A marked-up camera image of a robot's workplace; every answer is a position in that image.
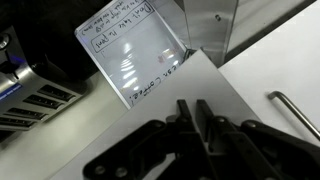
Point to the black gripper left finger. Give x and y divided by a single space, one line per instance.
133 148

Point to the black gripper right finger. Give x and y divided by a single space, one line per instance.
266 143

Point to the white cupboard door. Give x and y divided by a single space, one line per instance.
283 60
186 86

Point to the steel four-slot toaster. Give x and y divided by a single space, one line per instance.
33 100

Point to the small framed whiteboard sign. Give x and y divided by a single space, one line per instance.
133 50

